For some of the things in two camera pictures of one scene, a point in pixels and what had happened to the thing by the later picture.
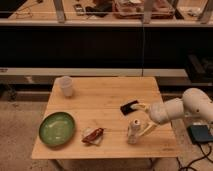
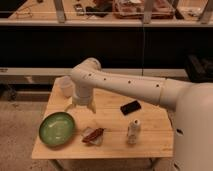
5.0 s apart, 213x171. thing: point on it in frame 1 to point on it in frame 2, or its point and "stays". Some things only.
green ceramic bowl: [56, 128] stays
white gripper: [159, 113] to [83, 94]
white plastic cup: [66, 82] stays
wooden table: [103, 117] stays
